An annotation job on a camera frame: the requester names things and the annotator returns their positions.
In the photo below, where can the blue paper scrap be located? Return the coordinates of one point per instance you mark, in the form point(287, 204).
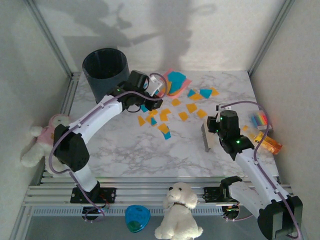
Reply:
point(175, 76)
point(167, 136)
point(176, 88)
point(205, 93)
point(157, 93)
point(143, 109)
point(191, 93)
point(153, 122)

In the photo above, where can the aluminium frame base rails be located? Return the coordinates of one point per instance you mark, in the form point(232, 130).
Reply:
point(140, 192)

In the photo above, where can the pink plastic dustpan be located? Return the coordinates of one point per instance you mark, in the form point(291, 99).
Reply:
point(183, 88)

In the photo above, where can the orange snack packet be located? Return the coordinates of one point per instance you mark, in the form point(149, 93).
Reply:
point(271, 146)

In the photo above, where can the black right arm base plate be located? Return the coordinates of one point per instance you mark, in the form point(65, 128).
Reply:
point(211, 195)

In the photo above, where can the blue heart-shaped plastic box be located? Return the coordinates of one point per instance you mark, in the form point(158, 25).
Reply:
point(137, 217)

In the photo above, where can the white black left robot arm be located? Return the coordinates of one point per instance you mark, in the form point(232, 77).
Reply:
point(100, 117)

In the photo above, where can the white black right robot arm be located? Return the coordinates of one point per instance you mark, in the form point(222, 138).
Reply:
point(252, 172)

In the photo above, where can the white teddy in pink hoodie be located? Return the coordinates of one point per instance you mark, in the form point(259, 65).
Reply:
point(40, 150)

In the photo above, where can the aluminium frame post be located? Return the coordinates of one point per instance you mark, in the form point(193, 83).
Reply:
point(49, 37)
point(270, 37)
point(21, 225)

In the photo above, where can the white plush dog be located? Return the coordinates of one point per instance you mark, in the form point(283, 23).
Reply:
point(178, 215)

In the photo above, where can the cream hand brush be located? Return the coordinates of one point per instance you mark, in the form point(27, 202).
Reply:
point(206, 140)

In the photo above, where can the aluminium frame side rail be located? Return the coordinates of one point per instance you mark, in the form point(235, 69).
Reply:
point(71, 92)

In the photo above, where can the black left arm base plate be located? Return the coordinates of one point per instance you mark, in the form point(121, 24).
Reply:
point(110, 195)

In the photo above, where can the dark round waste bin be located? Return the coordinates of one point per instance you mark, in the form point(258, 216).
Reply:
point(100, 82)

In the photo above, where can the box of coloured markers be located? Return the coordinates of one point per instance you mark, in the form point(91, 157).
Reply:
point(260, 120)

